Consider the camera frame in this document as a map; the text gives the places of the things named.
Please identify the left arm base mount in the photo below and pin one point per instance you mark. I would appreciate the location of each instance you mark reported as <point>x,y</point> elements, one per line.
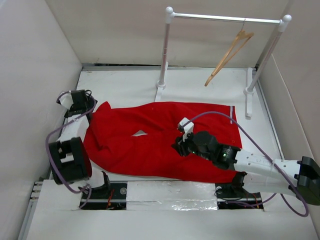
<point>113,197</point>

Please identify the red trousers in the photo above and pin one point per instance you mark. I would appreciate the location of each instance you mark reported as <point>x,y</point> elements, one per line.
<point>138,141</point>

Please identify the wooden clothes hanger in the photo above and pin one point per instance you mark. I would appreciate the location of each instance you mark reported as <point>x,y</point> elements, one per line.
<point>238,43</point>

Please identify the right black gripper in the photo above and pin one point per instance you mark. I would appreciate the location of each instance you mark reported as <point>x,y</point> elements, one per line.
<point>180,146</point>

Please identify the white clothes rack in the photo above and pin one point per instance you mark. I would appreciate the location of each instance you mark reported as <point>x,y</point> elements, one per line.
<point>251,79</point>

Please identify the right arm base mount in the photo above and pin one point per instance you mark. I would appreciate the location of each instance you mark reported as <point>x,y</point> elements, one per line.
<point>232,196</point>

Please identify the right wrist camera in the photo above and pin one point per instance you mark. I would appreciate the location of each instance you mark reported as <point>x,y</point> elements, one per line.
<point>186,127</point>

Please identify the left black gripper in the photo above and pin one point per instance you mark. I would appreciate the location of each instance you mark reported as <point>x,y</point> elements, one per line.
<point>90,103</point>

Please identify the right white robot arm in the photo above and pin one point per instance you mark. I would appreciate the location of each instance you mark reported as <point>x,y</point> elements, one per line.
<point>255,173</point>

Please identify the silver taped foam strip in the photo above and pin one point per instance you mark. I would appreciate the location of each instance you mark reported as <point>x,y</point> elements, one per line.
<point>171,196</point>

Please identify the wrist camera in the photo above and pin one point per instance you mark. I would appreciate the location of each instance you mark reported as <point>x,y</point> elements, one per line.
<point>186,127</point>
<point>65,100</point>

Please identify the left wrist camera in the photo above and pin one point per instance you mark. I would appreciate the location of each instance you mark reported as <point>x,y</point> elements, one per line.
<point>65,100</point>

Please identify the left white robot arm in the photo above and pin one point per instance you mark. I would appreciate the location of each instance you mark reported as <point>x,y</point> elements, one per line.
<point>65,148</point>

